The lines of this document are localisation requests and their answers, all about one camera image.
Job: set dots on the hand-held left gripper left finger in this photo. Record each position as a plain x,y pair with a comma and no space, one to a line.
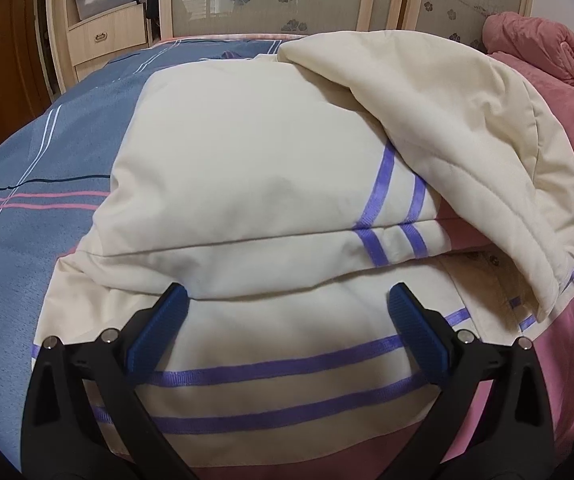
159,326

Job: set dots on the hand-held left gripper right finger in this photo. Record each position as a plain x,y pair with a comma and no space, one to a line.
417,341

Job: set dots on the white and pink hooded jacket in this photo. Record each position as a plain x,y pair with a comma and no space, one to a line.
267,160

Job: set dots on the bed with blue plaid sheet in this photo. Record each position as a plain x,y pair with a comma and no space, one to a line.
42,240

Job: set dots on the pink quilt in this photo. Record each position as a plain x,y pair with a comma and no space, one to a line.
552,55

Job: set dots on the wardrobe drawer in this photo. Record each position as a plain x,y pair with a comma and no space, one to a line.
107,32

